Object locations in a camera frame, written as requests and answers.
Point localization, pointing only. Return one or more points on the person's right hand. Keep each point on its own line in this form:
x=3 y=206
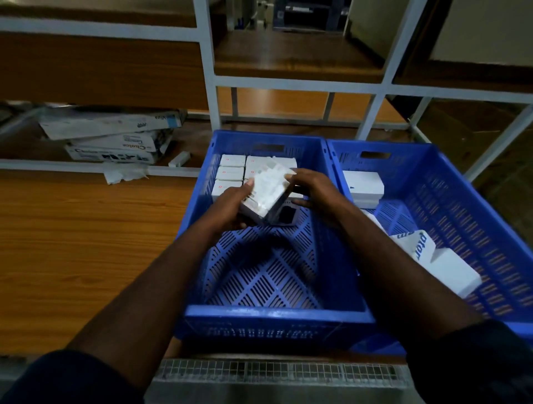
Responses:
x=322 y=195

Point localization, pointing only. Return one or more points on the person's left hand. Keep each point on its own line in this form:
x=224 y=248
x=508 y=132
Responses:
x=227 y=208

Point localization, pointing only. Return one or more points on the person's right thumb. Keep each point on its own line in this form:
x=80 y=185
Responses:
x=303 y=202

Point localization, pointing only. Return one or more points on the person's left fingers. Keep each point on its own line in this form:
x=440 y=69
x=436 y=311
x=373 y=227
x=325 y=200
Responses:
x=249 y=189

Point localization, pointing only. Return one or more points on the white printed carton box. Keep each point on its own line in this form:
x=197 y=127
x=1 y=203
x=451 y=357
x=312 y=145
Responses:
x=266 y=193

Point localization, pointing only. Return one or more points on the person's right forearm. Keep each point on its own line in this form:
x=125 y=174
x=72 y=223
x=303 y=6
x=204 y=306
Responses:
x=399 y=283

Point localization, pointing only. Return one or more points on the person's left forearm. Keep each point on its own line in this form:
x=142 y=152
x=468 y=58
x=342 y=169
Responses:
x=158 y=291

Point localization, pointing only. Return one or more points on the black and white box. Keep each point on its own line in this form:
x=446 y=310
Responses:
x=287 y=214

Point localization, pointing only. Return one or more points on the small white box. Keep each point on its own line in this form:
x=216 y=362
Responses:
x=232 y=160
x=225 y=187
x=230 y=173
x=258 y=162

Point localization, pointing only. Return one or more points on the white flat box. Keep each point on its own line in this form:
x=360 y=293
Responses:
x=363 y=187

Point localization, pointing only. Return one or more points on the tiny white box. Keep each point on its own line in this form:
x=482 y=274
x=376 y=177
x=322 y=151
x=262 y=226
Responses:
x=179 y=159

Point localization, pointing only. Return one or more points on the blue perforated plastic crate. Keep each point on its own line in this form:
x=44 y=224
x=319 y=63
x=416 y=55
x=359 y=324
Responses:
x=458 y=208
x=266 y=283

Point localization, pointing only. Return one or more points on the white box with blue print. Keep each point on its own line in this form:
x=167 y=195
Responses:
x=414 y=245

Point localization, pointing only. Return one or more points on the white metal shelf rack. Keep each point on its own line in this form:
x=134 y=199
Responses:
x=210 y=75

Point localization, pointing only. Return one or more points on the crumpled white paper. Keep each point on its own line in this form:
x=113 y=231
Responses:
x=123 y=172

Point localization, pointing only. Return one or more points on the white printed paper ream pack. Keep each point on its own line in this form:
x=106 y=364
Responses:
x=112 y=155

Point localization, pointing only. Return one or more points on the long white paper carton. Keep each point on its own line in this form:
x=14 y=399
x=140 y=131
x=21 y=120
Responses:
x=108 y=123

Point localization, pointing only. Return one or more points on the plain white box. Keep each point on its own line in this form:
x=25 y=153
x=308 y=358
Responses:
x=456 y=272

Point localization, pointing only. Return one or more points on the dark machine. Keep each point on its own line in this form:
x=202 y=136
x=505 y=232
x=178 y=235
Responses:
x=300 y=14

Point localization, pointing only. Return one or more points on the person's right dark sleeve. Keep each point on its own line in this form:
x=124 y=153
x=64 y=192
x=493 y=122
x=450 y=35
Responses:
x=479 y=366

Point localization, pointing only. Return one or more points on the person's dark sleeve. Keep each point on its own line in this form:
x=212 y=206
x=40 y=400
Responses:
x=70 y=381
x=479 y=366

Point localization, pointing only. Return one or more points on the person's left dark sleeve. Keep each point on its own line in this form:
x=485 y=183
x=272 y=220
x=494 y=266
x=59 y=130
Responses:
x=70 y=381

